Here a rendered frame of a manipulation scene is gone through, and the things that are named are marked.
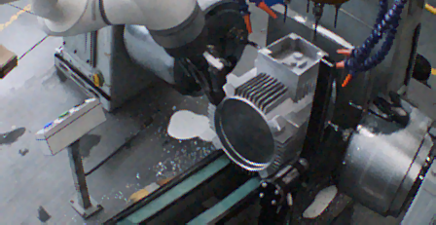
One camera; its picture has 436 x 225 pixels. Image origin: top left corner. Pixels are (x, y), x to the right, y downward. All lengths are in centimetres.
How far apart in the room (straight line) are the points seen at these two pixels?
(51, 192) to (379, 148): 78
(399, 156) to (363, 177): 10
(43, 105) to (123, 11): 80
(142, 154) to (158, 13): 64
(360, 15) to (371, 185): 46
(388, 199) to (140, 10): 59
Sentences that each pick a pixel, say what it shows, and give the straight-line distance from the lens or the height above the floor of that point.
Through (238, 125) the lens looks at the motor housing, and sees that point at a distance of 123.
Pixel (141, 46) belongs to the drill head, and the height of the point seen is 105.
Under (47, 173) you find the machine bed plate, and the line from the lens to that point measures 135.
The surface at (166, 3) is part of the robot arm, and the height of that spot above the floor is 138.
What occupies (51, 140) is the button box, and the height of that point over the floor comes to 107.
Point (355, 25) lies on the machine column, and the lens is 132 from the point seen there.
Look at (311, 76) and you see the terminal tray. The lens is 115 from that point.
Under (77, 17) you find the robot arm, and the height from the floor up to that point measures 136.
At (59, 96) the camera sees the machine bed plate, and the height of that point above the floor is 80.
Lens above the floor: 176
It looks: 38 degrees down
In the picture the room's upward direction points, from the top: 6 degrees clockwise
